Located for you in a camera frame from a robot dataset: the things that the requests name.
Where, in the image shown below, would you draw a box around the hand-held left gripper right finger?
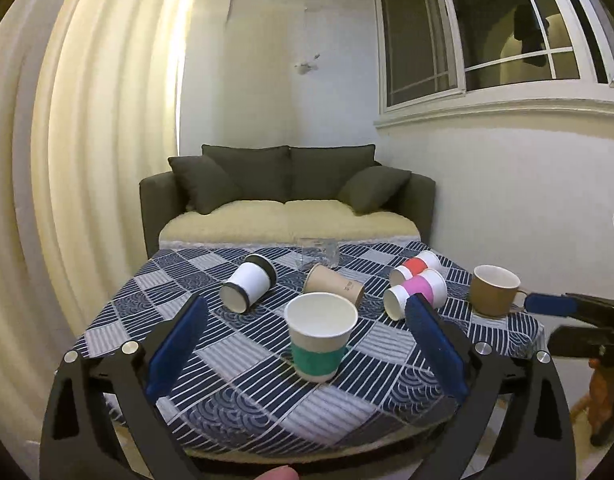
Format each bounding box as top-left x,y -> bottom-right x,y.
405,294 -> 578,480

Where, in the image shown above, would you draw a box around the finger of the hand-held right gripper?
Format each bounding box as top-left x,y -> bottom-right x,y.
524,292 -> 614,323
546,326 -> 614,361

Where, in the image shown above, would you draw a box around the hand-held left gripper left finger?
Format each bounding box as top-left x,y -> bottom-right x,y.
41,294 -> 209,480

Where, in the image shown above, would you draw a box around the pink band paper cup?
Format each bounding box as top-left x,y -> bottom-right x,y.
383,268 -> 448,322

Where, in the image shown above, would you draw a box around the red band paper cup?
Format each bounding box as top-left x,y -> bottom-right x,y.
389,250 -> 443,286

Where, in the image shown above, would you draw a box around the black band white paper cup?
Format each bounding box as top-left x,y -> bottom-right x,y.
220,254 -> 278,314

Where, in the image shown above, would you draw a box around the green band paper cup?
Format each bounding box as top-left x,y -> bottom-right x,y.
283,292 -> 359,384

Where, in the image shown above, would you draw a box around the brown kraft paper cup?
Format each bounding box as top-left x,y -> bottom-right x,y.
302,263 -> 366,308

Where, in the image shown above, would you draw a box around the person's left hand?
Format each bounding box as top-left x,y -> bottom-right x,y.
256,465 -> 299,480

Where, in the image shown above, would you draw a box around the tan ceramic mug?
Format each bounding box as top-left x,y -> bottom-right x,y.
468,264 -> 530,318

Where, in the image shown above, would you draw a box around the blue patchwork tablecloth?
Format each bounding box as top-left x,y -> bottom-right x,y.
72,240 -> 546,453

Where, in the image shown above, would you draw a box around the dark green sofa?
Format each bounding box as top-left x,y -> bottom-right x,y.
139,143 -> 436,259

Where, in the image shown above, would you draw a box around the clear glass tumbler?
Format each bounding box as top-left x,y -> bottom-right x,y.
296,236 -> 340,270

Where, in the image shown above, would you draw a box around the dark green throw pillow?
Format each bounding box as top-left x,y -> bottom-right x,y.
336,164 -> 413,214
167,155 -> 243,215

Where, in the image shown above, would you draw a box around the cream fleece sofa cover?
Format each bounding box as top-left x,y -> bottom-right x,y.
158,199 -> 421,251

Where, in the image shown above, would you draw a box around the cream curtain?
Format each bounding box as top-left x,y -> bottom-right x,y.
0,0 -> 200,466

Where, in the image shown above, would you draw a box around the dark hanging clothes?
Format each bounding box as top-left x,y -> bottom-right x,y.
512,4 -> 549,67

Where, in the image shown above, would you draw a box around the white framed window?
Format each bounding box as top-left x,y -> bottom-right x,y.
371,0 -> 614,129

